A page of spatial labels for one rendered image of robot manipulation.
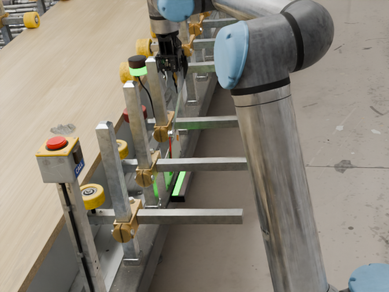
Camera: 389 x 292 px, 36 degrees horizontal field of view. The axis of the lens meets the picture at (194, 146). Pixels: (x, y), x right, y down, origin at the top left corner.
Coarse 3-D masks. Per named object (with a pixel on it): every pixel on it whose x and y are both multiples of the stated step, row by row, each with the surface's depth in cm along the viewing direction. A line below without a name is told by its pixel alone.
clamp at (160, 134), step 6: (168, 114) 210; (174, 114) 211; (168, 120) 206; (156, 126) 203; (162, 126) 202; (168, 126) 203; (156, 132) 201; (162, 132) 201; (156, 138) 202; (162, 138) 202; (168, 138) 204
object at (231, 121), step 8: (152, 120) 209; (176, 120) 207; (184, 120) 206; (192, 120) 206; (200, 120) 205; (208, 120) 204; (216, 120) 203; (224, 120) 203; (232, 120) 202; (152, 128) 209; (176, 128) 207; (184, 128) 207; (192, 128) 206; (200, 128) 206; (208, 128) 205; (216, 128) 205
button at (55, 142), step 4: (60, 136) 123; (48, 140) 123; (52, 140) 122; (56, 140) 122; (60, 140) 122; (64, 140) 122; (48, 144) 121; (52, 144) 121; (56, 144) 121; (60, 144) 121; (64, 144) 122; (52, 148) 121; (56, 148) 121
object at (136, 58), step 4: (132, 56) 196; (136, 56) 195; (140, 56) 195; (144, 56) 194; (132, 60) 192; (136, 60) 192; (140, 60) 192; (132, 68) 193; (136, 68) 193; (140, 80) 197; (144, 88) 198; (148, 92) 199; (152, 104) 201; (152, 108) 201
